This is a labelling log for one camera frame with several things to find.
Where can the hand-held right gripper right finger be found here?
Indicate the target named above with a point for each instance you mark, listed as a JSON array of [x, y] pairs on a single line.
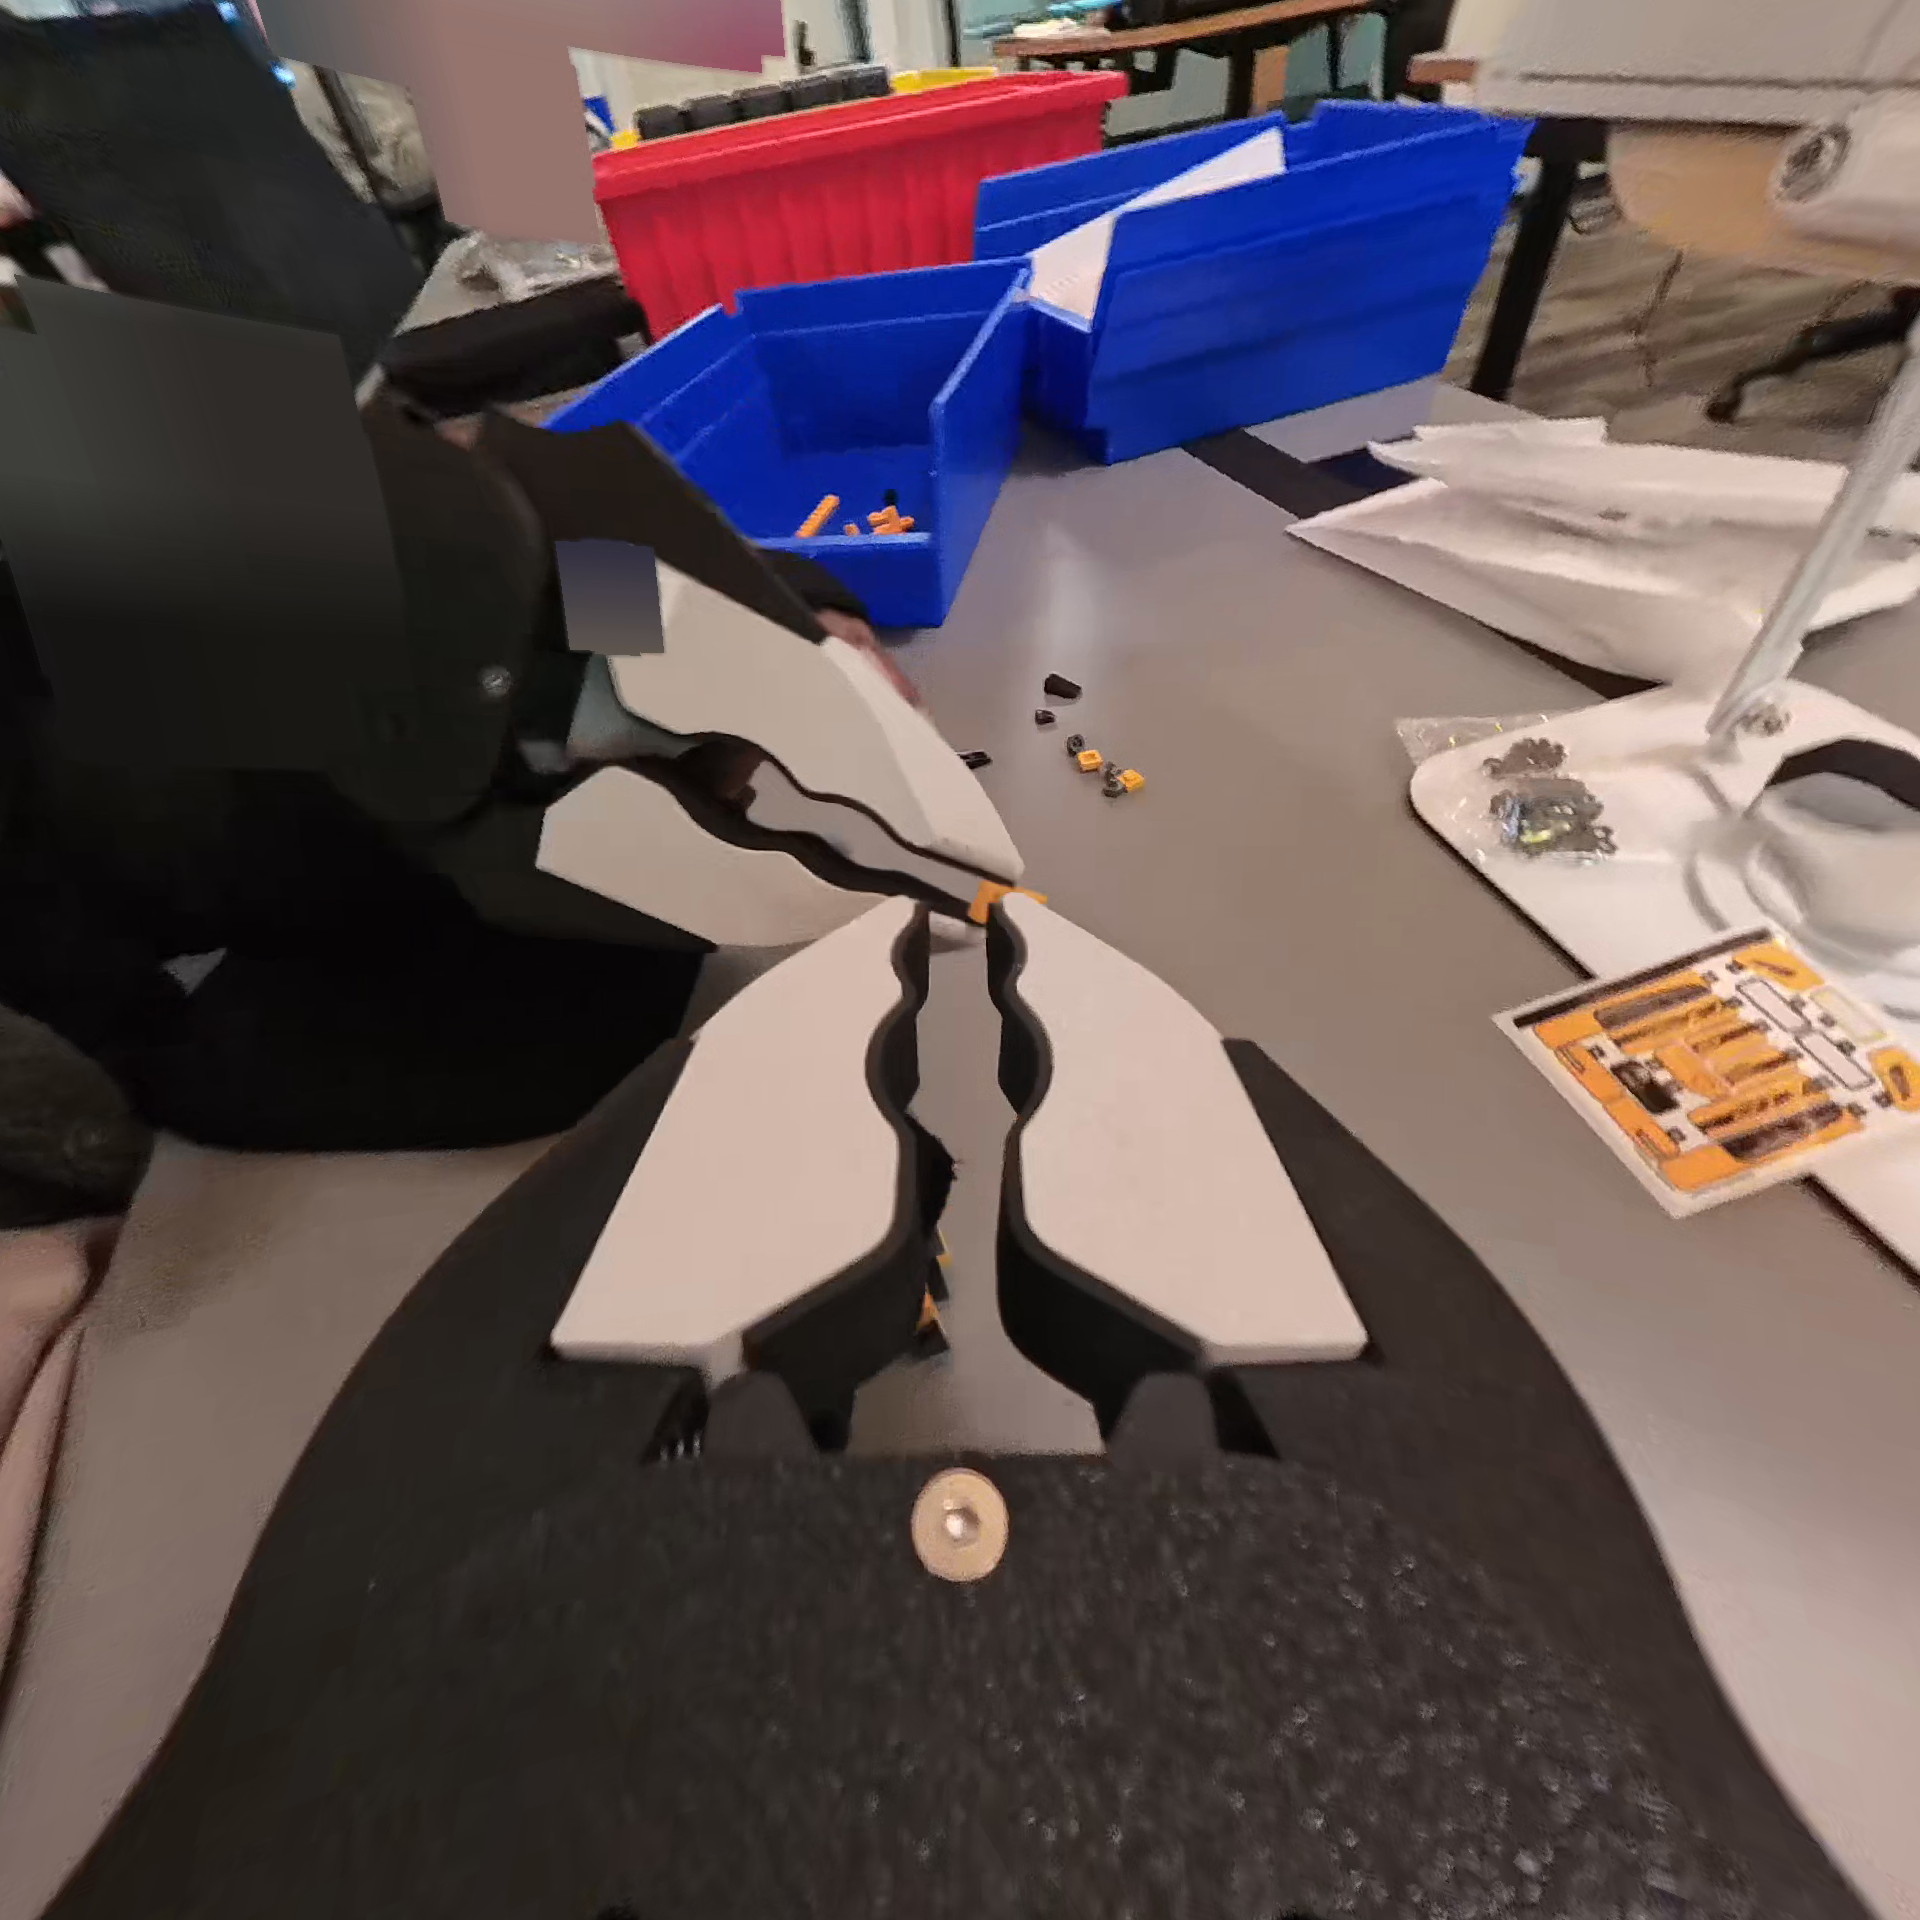
[[1170, 1185]]

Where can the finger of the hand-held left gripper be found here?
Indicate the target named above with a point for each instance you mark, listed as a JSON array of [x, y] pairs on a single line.
[[677, 866], [843, 737]]

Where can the white paper sheets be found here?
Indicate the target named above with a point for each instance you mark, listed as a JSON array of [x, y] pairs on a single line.
[[1161, 211]]

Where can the orange lego car front assembly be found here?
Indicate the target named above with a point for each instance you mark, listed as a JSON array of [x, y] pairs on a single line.
[[934, 1300]]

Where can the row of black blocks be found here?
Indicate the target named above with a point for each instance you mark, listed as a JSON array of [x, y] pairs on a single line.
[[758, 95]]

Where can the clear bag of dark parts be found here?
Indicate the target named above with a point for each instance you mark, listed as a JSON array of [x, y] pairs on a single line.
[[1547, 802]]

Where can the person's left hand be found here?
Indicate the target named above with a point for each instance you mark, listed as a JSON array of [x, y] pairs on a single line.
[[890, 671]]

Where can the background office desk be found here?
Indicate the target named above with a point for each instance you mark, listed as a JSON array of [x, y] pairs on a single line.
[[1170, 29]]

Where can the black office chair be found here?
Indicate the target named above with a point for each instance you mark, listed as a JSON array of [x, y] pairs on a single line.
[[1823, 348]]

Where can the cluster of small lego pieces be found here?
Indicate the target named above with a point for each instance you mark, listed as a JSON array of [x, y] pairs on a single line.
[[1104, 768]]

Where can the person's beige hoodie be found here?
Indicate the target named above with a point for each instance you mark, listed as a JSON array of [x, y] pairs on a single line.
[[39, 1398]]

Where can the person's left forearm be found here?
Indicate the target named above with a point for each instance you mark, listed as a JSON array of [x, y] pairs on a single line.
[[416, 1034]]

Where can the red storage bin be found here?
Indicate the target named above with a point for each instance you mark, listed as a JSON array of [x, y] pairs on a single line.
[[843, 194]]

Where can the orange black sticker sheet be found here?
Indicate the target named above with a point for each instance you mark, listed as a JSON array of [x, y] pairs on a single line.
[[1713, 1069]]

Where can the white book stand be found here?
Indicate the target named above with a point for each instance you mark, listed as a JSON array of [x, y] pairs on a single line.
[[1622, 889]]

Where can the loose orange lego pieces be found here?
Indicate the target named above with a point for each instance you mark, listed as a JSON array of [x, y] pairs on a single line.
[[864, 522]]

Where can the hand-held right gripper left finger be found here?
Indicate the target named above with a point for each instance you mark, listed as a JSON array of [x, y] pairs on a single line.
[[768, 1172]]

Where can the orange lego bracket piece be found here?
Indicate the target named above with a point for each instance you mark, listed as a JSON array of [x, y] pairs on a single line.
[[998, 901]]

